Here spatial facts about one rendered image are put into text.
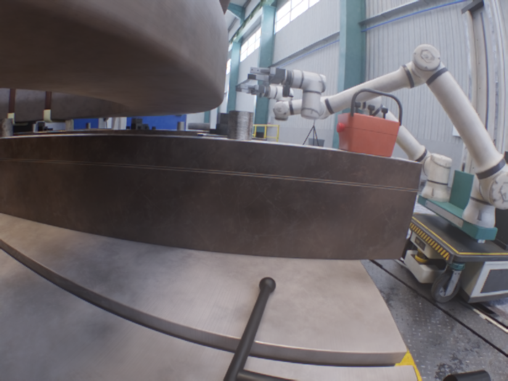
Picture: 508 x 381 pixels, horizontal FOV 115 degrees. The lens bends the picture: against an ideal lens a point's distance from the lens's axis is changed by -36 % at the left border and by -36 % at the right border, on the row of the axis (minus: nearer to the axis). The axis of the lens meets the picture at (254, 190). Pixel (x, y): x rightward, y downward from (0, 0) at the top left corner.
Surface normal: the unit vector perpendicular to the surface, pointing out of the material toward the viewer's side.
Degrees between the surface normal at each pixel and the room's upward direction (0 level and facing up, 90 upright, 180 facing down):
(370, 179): 90
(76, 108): 90
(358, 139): 97
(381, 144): 97
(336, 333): 0
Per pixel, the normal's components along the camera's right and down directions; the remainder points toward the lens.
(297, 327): 0.08, -0.97
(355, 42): 0.31, 0.25
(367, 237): -0.01, 0.23
